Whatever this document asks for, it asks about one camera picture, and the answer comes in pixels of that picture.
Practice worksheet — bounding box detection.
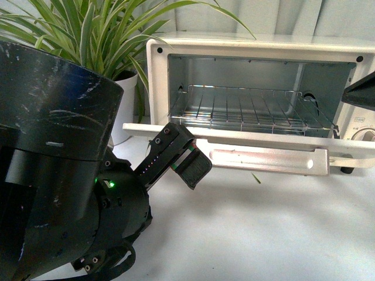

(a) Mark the white glass oven door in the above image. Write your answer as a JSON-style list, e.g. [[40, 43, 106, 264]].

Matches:
[[123, 123, 374, 176]]

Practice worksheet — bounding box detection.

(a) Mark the white Toshiba toaster oven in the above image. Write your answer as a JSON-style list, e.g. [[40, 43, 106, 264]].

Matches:
[[145, 33, 375, 176]]

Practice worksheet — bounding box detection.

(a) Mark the white lower timer knob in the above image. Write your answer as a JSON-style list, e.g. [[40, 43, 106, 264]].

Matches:
[[352, 128, 375, 142]]

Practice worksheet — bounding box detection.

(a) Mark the black object at right edge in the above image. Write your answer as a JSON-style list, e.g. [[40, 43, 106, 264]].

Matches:
[[341, 76, 374, 111]]

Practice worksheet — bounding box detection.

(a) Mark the metal wire oven rack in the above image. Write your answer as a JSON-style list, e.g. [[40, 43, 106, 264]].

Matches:
[[168, 84, 339, 139]]

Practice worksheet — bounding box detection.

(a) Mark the white plastic plant pot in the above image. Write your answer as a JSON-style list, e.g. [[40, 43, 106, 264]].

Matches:
[[111, 70, 138, 145]]

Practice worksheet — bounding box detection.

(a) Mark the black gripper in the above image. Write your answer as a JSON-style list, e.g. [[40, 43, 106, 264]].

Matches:
[[71, 123, 212, 274]]

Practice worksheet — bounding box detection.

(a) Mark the small fallen green leaf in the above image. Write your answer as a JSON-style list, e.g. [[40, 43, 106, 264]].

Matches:
[[252, 173, 261, 184]]

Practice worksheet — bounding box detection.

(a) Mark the green spider plant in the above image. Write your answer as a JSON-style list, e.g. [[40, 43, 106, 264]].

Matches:
[[0, 0, 257, 124]]

